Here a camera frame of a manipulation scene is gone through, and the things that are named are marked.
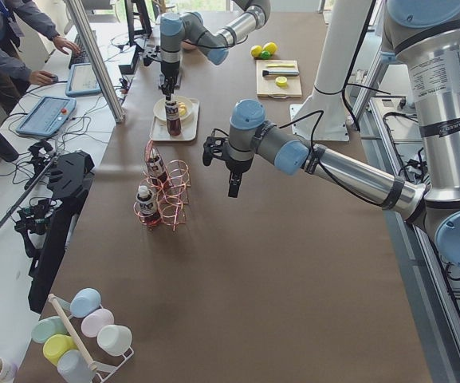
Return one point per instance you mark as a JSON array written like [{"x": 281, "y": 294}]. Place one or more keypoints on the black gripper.
[
  {"x": 169, "y": 71},
  {"x": 237, "y": 166}
]

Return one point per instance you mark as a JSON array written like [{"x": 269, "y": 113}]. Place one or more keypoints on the tea bottle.
[
  {"x": 172, "y": 118},
  {"x": 156, "y": 169}
]

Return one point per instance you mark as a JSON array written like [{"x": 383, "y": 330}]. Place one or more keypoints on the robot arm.
[
  {"x": 425, "y": 36},
  {"x": 176, "y": 28}
]

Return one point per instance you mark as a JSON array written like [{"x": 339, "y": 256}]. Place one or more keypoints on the white serving tray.
[{"x": 184, "y": 128}]

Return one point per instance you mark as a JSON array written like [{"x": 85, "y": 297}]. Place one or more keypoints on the tea bottle front end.
[{"x": 147, "y": 207}]

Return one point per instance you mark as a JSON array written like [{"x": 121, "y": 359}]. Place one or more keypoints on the grey folded cloth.
[{"x": 177, "y": 82}]

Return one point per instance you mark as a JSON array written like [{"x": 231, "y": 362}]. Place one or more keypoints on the white plate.
[{"x": 159, "y": 107}]

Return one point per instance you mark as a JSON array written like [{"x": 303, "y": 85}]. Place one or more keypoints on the pink bowl with ice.
[{"x": 188, "y": 45}]

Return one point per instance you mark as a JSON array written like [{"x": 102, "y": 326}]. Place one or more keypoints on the black box on desk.
[{"x": 128, "y": 60}]

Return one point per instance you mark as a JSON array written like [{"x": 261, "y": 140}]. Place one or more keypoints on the blue tablet far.
[{"x": 82, "y": 81}]

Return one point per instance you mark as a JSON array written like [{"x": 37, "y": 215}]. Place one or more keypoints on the blue tablet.
[
  {"x": 47, "y": 116},
  {"x": 82, "y": 81}
]

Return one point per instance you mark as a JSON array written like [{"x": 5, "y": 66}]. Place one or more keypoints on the black keyboard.
[{"x": 81, "y": 57}]

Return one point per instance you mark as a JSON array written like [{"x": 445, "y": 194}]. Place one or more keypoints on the yellow lemon near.
[{"x": 256, "y": 50}]

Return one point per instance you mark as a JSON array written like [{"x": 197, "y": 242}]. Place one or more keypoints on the yellow lemon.
[
  {"x": 256, "y": 50},
  {"x": 270, "y": 47}
]

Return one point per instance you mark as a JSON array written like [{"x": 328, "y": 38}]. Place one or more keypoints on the wooden cutting board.
[{"x": 266, "y": 86}]

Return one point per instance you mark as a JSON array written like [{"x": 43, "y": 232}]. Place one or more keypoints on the green lime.
[{"x": 265, "y": 55}]

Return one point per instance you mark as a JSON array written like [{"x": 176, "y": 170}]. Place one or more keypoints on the yellow lemon far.
[{"x": 270, "y": 47}]

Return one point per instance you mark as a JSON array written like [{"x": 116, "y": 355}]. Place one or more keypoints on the yellow green plastic knife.
[{"x": 280, "y": 65}]

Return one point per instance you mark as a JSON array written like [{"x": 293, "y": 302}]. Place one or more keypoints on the blue tablet near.
[{"x": 47, "y": 116}]

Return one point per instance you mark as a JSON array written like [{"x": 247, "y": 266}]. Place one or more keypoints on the person at desk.
[{"x": 15, "y": 75}]

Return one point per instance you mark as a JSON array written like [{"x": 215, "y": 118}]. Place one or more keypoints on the light blue cup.
[{"x": 85, "y": 302}]

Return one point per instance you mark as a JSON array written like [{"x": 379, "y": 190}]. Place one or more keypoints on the pale pink cup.
[{"x": 94, "y": 322}]

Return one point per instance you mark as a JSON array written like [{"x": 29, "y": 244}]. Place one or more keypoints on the white cup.
[{"x": 114, "y": 339}]

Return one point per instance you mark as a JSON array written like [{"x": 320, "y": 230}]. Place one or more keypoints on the mint green cup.
[{"x": 46, "y": 328}]

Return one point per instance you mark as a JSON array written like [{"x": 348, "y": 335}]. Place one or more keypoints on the yellow cup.
[{"x": 56, "y": 346}]

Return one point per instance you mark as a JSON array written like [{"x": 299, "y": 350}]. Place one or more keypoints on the glazed ring donut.
[{"x": 182, "y": 109}]

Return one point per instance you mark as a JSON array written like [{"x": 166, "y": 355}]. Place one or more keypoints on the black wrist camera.
[
  {"x": 151, "y": 54},
  {"x": 213, "y": 147}
]

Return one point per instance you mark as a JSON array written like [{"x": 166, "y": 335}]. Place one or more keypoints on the copper wire bottle rack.
[{"x": 162, "y": 195}]

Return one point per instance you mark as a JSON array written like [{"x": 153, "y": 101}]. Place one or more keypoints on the aluminium frame post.
[{"x": 80, "y": 20}]

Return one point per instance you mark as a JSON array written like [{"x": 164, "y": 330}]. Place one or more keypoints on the black camera stand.
[{"x": 44, "y": 226}]

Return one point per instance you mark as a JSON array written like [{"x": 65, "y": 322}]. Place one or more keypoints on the white wire cup rack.
[{"x": 107, "y": 365}]

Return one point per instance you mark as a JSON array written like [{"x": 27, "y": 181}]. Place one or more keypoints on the wooden rack handle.
[{"x": 56, "y": 304}]

